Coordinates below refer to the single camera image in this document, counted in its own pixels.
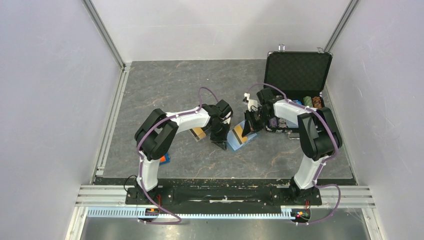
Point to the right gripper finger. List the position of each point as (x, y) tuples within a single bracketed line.
[(248, 124), (257, 121)]

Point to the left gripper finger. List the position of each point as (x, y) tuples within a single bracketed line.
[(225, 136), (217, 139)]

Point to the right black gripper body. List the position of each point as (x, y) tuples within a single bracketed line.
[(261, 111)]

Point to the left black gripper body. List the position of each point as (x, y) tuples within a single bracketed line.
[(219, 127)]

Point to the blue card holder wallet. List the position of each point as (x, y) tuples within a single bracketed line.
[(235, 140)]

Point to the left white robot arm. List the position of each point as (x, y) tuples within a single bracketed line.
[(156, 135)]

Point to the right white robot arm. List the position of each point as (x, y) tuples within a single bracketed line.
[(319, 135)]

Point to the gold card stack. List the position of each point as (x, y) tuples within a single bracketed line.
[(198, 133)]

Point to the black poker chip case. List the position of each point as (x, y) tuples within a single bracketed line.
[(301, 75)]

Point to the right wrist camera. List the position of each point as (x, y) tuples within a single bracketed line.
[(252, 104)]

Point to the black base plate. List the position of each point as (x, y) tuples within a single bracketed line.
[(221, 196)]

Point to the white slotted cable duct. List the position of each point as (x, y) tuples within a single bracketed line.
[(146, 213)]

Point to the right aluminium frame post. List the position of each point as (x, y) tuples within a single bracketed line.
[(343, 21)]

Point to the aluminium frame post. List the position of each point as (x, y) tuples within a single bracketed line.
[(96, 18), (343, 21)]

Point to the left aluminium frame post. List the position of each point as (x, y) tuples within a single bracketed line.
[(96, 18)]

